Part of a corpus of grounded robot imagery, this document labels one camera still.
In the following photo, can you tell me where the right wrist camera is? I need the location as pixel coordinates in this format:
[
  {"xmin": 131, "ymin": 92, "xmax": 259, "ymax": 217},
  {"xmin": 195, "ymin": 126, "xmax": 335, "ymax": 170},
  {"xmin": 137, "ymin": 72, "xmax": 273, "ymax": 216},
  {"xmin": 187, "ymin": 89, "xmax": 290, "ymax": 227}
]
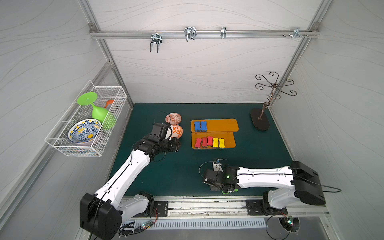
[{"xmin": 213, "ymin": 163, "xmax": 223, "ymax": 172}]

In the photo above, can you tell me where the aluminium crossbar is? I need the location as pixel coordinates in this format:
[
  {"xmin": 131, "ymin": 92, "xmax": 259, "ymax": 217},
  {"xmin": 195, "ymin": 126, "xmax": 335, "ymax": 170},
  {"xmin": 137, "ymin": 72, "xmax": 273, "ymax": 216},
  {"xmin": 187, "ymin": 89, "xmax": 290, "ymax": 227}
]
[{"xmin": 90, "ymin": 30, "xmax": 321, "ymax": 40}]

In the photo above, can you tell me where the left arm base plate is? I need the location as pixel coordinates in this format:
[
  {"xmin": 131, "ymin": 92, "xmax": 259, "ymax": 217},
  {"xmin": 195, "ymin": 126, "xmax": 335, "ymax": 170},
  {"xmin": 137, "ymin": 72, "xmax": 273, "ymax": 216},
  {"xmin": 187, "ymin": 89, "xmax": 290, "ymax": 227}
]
[{"xmin": 134, "ymin": 201, "xmax": 169, "ymax": 218}]

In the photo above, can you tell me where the red eraser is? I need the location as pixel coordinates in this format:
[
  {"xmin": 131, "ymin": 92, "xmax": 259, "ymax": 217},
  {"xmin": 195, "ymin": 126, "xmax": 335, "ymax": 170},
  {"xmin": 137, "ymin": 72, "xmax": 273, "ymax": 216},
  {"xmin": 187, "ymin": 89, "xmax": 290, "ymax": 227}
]
[
  {"xmin": 194, "ymin": 138, "xmax": 203, "ymax": 149},
  {"xmin": 202, "ymin": 137, "xmax": 208, "ymax": 148},
  {"xmin": 207, "ymin": 136, "xmax": 214, "ymax": 147}
]

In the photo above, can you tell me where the double metal hook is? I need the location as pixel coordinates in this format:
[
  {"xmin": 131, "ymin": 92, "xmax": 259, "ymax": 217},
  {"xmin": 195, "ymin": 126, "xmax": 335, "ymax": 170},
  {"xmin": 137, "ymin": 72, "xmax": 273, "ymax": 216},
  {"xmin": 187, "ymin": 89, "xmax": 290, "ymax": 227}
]
[
  {"xmin": 150, "ymin": 33, "xmax": 163, "ymax": 53},
  {"xmin": 184, "ymin": 27, "xmax": 197, "ymax": 42}
]

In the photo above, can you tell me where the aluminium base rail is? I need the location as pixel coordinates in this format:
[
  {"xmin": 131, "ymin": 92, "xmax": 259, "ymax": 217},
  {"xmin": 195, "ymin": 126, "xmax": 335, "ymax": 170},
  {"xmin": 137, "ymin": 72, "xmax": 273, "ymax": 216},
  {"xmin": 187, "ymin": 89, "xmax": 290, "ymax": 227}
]
[{"xmin": 83, "ymin": 196, "xmax": 331, "ymax": 221}]

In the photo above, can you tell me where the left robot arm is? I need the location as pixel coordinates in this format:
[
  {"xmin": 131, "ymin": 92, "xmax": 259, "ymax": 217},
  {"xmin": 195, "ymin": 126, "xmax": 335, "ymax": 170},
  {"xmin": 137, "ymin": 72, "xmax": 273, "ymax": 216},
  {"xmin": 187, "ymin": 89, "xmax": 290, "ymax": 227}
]
[{"xmin": 80, "ymin": 138, "xmax": 181, "ymax": 240}]

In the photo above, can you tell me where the yellow eraser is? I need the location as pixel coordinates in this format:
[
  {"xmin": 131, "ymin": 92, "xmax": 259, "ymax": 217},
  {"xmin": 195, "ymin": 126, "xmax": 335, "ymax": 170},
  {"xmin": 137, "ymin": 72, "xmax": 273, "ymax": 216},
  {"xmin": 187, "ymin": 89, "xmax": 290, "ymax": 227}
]
[
  {"xmin": 212, "ymin": 138, "xmax": 219, "ymax": 148},
  {"xmin": 219, "ymin": 139, "xmax": 226, "ymax": 148}
]

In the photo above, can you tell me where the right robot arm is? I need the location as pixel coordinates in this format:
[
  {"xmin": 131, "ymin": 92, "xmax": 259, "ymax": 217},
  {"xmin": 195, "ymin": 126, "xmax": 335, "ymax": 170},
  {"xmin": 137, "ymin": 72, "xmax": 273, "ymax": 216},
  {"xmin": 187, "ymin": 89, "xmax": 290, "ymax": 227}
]
[{"xmin": 202, "ymin": 161, "xmax": 326, "ymax": 211}]

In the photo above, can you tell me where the double metal hook middle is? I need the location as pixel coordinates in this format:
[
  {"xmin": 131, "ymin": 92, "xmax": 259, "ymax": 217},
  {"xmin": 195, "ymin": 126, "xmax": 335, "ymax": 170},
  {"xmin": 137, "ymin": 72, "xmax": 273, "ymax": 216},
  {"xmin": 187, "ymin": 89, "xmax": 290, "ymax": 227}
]
[{"xmin": 184, "ymin": 27, "xmax": 197, "ymax": 42}]

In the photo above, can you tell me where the red patterned bowl rear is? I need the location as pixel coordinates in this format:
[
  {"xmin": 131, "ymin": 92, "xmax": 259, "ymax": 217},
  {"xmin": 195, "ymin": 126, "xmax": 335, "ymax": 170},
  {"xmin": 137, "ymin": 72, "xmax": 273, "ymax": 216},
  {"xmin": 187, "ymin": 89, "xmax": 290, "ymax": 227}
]
[{"xmin": 165, "ymin": 113, "xmax": 182, "ymax": 125}]

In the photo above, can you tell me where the white wire basket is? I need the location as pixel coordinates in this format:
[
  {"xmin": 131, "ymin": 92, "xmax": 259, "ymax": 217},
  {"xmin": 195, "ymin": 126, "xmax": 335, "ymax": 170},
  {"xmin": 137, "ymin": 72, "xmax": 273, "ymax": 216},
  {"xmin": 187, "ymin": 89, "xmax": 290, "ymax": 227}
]
[{"xmin": 45, "ymin": 81, "xmax": 127, "ymax": 157}]

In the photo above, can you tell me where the blue yellow patterned bowl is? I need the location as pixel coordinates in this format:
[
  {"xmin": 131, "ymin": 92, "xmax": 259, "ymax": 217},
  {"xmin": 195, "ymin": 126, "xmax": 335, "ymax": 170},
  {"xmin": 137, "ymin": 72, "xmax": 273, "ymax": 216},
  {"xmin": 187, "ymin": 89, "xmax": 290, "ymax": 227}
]
[{"xmin": 68, "ymin": 119, "xmax": 102, "ymax": 144}]

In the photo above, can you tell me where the orange patterned bowl front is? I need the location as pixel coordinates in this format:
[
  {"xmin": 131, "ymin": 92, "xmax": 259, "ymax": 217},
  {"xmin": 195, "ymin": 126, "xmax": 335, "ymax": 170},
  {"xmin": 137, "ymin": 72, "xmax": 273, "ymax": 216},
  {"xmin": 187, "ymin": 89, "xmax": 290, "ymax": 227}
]
[{"xmin": 171, "ymin": 125, "xmax": 184, "ymax": 139}]

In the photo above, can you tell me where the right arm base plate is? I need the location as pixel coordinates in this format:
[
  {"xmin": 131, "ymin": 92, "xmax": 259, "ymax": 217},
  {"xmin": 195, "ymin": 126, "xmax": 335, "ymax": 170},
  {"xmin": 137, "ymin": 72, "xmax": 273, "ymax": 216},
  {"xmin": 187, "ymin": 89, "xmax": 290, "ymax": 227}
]
[{"xmin": 246, "ymin": 200, "xmax": 288, "ymax": 216}]

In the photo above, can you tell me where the metal jewelry stand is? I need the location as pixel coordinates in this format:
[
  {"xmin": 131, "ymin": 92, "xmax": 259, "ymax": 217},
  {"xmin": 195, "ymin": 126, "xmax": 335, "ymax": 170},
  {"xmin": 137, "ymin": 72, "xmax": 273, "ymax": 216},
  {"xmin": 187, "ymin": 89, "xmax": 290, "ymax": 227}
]
[{"xmin": 250, "ymin": 72, "xmax": 297, "ymax": 131}]

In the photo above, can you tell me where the double metal hook left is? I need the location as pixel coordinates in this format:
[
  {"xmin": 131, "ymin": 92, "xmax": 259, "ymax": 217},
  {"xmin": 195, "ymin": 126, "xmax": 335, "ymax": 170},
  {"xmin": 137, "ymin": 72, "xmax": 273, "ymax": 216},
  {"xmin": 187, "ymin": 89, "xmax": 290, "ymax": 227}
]
[{"xmin": 150, "ymin": 33, "xmax": 163, "ymax": 53}]

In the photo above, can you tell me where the single metal hook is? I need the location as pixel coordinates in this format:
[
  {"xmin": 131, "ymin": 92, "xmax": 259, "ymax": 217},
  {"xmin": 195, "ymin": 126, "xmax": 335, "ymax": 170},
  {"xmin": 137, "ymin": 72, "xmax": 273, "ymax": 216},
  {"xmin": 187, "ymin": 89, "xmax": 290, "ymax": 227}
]
[{"xmin": 221, "ymin": 27, "xmax": 227, "ymax": 39}]

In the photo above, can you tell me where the orange item in basket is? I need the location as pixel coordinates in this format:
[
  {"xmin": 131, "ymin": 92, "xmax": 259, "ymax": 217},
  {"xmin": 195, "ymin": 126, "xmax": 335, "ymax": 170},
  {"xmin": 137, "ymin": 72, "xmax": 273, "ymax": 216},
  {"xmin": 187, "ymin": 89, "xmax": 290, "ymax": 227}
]
[{"xmin": 104, "ymin": 100, "xmax": 114, "ymax": 109}]

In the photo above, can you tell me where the green plastic goblet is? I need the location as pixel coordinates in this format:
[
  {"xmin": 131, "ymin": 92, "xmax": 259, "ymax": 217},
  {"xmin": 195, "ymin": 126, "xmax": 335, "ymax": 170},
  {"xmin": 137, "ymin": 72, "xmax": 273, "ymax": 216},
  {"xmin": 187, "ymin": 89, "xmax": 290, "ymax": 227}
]
[{"xmin": 77, "ymin": 92, "xmax": 117, "ymax": 130}]

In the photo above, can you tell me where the blue eraser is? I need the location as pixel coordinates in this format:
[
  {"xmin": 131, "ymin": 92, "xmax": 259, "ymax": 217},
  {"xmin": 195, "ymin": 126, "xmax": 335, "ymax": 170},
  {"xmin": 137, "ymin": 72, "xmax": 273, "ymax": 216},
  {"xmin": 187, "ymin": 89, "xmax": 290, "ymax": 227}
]
[
  {"xmin": 210, "ymin": 186, "xmax": 222, "ymax": 192},
  {"xmin": 194, "ymin": 121, "xmax": 201, "ymax": 133},
  {"xmin": 200, "ymin": 121, "xmax": 208, "ymax": 132}
]

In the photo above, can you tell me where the orange two-tier shelf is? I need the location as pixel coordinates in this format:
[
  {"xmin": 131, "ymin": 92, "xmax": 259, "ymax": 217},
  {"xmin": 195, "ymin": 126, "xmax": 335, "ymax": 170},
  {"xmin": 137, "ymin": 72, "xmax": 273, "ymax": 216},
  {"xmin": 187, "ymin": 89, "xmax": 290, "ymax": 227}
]
[{"xmin": 191, "ymin": 119, "xmax": 239, "ymax": 150}]

